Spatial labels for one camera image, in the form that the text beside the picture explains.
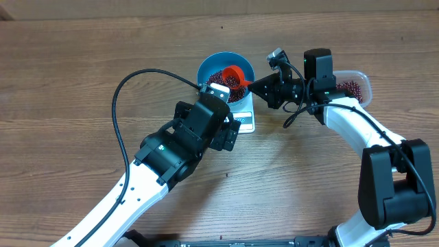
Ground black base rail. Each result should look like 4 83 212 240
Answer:
123 230 335 247

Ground orange measuring scoop blue handle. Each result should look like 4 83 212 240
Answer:
222 65 252 89

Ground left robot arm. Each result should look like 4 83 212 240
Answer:
55 91 231 246

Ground teal plastic bowl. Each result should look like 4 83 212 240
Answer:
196 51 256 108

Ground white digital kitchen scale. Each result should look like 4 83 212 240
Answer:
229 91 256 134

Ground red beans in container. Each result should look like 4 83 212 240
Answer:
336 80 363 103

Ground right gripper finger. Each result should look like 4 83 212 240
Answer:
248 72 281 88
248 85 273 103

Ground clear plastic bean container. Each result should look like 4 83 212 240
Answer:
333 70 373 108

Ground red beans in bowl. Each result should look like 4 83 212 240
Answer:
206 71 246 104

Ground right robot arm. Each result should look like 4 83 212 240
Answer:
249 48 437 246

